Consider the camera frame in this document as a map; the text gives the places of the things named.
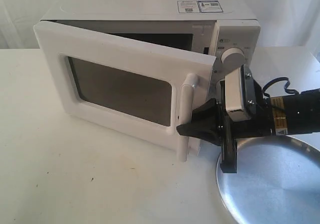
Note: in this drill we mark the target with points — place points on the round steel plate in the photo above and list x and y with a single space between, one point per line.
277 180

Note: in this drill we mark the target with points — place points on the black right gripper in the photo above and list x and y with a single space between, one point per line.
226 132

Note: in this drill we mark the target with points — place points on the upper white control knob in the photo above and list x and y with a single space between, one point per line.
232 59

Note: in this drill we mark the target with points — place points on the energy label sticker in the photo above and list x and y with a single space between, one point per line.
202 7

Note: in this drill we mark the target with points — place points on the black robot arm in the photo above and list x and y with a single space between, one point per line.
294 113

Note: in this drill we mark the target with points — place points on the white microwave oven body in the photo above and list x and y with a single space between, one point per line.
159 22

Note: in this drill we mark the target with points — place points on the white microwave door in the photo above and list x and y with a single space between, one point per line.
137 88

